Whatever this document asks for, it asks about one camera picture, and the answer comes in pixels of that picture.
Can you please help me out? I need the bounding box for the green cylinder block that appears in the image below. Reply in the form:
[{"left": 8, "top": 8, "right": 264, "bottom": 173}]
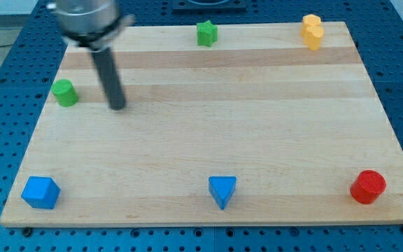
[{"left": 51, "top": 79, "right": 78, "bottom": 107}]

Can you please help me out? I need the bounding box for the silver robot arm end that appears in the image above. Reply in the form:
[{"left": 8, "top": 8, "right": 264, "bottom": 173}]
[{"left": 46, "top": 0, "right": 134, "bottom": 52}]

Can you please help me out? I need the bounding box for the light wooden board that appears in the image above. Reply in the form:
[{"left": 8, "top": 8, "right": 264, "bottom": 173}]
[{"left": 0, "top": 22, "right": 403, "bottom": 228}]

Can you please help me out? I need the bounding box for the blue triangle block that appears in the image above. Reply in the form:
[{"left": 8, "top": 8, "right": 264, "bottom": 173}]
[{"left": 208, "top": 176, "right": 237, "bottom": 210}]

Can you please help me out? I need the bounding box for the green star block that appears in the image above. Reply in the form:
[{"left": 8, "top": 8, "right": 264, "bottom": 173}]
[{"left": 196, "top": 20, "right": 218, "bottom": 47}]

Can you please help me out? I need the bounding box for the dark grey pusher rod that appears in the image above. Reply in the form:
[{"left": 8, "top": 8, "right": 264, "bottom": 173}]
[{"left": 91, "top": 48, "right": 127, "bottom": 111}]

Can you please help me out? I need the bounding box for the yellow heart block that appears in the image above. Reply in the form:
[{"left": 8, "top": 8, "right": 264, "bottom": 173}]
[{"left": 303, "top": 26, "right": 325, "bottom": 51}]

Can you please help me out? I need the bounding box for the yellow hexagon block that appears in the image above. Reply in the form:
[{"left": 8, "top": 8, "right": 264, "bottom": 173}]
[{"left": 300, "top": 14, "right": 321, "bottom": 36}]

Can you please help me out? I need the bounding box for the blue cube block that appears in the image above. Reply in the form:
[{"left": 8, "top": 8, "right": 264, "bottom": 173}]
[{"left": 21, "top": 176, "right": 61, "bottom": 209}]

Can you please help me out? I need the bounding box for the red cylinder block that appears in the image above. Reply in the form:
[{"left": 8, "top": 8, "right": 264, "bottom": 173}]
[{"left": 349, "top": 170, "right": 387, "bottom": 204}]

